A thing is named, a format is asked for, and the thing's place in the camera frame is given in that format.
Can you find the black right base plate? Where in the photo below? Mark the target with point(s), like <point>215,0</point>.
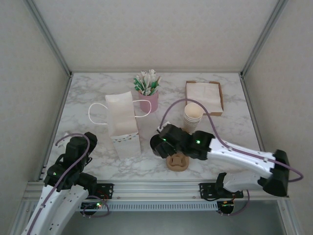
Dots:
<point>207,191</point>

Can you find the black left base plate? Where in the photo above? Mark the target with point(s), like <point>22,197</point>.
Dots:
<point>107,191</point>

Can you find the brown cardboard cup carrier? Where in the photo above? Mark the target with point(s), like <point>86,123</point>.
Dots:
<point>177,165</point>

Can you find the left controller board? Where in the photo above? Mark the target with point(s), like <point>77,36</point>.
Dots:
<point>91,206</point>

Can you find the box of white napkins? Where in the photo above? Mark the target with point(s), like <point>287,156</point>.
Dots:
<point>221,98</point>

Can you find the white paper gift bag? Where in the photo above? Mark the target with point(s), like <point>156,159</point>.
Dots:
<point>122,117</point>

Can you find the white napkin stack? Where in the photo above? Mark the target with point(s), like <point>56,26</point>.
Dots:
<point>204,91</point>

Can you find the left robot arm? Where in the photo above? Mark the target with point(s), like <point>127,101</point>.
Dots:
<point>56,208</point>

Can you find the controller board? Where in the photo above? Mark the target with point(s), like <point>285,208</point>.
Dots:
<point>91,206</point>
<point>226,206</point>

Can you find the green drink stopper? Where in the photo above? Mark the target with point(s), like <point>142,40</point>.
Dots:
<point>155,84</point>
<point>137,82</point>

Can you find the wooden stir stick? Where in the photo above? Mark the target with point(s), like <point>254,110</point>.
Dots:
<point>159,79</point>

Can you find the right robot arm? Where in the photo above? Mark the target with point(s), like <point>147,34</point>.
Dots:
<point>239,156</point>

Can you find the aluminium mounting rail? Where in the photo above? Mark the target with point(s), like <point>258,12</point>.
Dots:
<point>156,189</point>

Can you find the beige paper cup stack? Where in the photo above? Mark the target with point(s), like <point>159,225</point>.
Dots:
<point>192,115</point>

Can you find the aluminium frame post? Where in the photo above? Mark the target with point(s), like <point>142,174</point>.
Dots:
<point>49,36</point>
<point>265,36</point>

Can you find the pink cylindrical holder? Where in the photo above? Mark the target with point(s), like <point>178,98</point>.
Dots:
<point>148,104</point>

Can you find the right controller board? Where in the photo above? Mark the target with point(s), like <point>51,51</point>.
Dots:
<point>226,206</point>

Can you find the black plastic cup lid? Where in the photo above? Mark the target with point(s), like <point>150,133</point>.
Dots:
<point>153,143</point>

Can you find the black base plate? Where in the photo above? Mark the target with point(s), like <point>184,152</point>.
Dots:
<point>207,191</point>
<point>107,191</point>

